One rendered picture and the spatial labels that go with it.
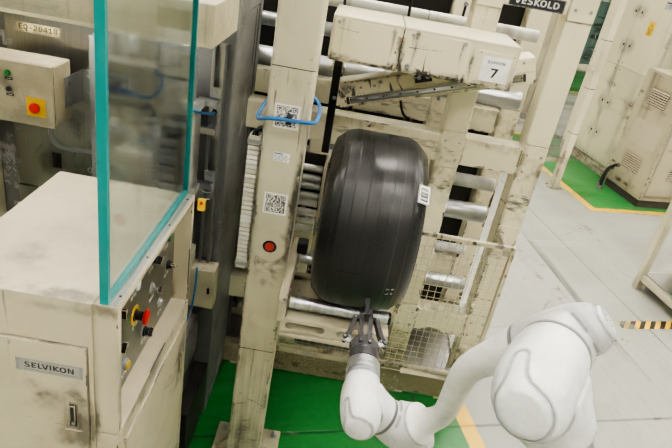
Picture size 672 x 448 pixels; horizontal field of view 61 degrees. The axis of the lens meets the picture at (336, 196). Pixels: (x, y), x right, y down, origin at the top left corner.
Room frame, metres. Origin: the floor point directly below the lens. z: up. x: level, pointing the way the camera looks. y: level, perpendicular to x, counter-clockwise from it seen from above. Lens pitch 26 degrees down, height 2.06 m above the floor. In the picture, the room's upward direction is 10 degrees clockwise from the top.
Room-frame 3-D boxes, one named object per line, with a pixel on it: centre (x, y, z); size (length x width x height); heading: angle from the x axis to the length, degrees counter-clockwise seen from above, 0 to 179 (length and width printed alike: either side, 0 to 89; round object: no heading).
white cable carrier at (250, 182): (1.64, 0.27, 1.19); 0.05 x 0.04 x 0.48; 1
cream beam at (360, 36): (1.99, -0.19, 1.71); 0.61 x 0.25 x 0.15; 91
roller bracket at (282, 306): (1.69, 0.11, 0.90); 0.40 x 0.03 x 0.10; 1
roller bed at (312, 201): (2.07, 0.15, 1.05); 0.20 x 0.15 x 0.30; 91
